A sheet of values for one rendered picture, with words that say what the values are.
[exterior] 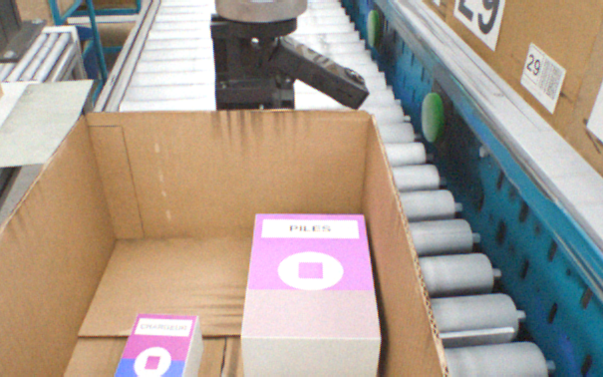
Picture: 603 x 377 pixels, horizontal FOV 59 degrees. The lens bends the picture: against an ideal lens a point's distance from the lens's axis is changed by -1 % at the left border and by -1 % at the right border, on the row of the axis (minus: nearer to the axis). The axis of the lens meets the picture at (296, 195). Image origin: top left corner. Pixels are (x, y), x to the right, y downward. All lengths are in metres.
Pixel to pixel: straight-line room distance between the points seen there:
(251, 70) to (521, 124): 0.29
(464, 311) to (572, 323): 0.10
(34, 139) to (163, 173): 0.37
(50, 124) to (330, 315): 0.64
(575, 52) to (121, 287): 0.52
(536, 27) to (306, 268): 0.38
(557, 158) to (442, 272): 0.17
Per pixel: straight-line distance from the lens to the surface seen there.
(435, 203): 0.72
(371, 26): 1.12
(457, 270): 0.63
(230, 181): 0.58
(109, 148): 0.58
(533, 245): 0.63
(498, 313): 0.59
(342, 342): 0.44
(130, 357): 0.47
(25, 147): 0.91
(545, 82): 0.66
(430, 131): 0.78
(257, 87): 0.54
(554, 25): 0.65
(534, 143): 0.59
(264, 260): 0.50
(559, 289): 0.60
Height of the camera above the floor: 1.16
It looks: 35 degrees down
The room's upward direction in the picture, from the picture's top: straight up
